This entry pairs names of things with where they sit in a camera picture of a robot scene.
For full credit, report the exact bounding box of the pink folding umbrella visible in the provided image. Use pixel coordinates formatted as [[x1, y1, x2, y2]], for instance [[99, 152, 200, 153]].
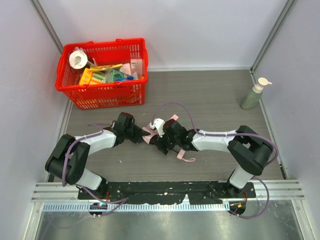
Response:
[[142, 114, 196, 163]]

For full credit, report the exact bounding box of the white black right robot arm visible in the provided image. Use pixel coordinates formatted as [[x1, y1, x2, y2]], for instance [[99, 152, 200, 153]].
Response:
[[149, 118, 273, 197]]

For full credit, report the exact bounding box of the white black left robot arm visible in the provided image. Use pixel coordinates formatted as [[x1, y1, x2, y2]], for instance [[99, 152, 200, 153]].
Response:
[[45, 112, 149, 197]]

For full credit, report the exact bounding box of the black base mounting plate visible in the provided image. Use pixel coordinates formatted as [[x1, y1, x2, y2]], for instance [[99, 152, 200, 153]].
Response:
[[89, 181, 256, 205]]

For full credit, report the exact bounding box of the green packaged item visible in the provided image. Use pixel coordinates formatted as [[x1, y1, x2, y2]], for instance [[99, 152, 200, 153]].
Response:
[[106, 69, 133, 83]]

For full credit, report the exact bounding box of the red plastic shopping basket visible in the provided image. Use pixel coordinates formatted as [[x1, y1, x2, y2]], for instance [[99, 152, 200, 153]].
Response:
[[55, 38, 148, 110]]

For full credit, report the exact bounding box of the white pink small box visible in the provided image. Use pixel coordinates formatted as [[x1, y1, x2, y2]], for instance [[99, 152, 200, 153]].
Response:
[[130, 58, 144, 75]]

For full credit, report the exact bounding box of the orange yellow snack box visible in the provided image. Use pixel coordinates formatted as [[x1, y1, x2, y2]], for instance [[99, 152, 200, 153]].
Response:
[[78, 68, 105, 86]]

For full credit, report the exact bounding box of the yellow snack packet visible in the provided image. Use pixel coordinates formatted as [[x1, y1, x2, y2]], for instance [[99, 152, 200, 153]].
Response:
[[88, 63, 123, 73]]

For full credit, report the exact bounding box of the white tape roll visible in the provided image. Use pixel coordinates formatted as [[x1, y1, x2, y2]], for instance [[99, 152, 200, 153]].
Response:
[[69, 50, 88, 70]]

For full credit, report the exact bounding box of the green pump soap bottle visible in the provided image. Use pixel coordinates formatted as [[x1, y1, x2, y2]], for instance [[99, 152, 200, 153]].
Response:
[[240, 77, 273, 110]]

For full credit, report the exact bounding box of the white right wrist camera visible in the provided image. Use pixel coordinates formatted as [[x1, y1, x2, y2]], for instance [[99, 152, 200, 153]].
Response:
[[149, 118, 166, 138]]

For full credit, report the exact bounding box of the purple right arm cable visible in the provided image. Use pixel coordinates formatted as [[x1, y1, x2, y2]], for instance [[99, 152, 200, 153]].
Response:
[[154, 101, 280, 220]]

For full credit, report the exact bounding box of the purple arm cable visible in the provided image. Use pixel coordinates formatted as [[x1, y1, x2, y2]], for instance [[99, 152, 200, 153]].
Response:
[[154, 101, 280, 220], [61, 122, 113, 188]]

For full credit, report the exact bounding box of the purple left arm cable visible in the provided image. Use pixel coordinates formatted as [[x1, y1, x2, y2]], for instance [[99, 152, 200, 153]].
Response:
[[61, 122, 113, 188]]

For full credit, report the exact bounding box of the white slotted cable duct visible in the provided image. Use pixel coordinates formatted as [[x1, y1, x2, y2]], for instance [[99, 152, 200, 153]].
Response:
[[42, 201, 230, 212]]

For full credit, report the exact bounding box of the aluminium frame rail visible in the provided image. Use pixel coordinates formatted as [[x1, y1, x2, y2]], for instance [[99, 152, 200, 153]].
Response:
[[31, 179, 305, 203]]

